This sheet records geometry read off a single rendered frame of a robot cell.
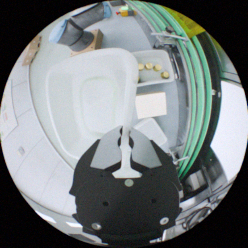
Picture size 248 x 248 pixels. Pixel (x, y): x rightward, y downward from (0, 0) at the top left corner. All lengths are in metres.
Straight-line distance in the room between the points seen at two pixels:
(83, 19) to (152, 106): 0.52
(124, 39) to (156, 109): 0.46
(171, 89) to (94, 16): 0.54
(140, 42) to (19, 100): 3.58
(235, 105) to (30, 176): 3.88
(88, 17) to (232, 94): 0.62
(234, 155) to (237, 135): 0.10
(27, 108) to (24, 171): 2.10
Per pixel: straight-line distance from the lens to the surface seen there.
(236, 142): 0.50
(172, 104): 0.54
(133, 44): 0.53
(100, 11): 0.38
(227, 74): 0.48
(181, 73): 0.47
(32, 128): 3.37
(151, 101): 0.41
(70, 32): 0.40
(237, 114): 0.48
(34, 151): 3.34
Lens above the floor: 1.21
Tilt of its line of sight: 61 degrees down
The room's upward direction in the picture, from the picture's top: 168 degrees counter-clockwise
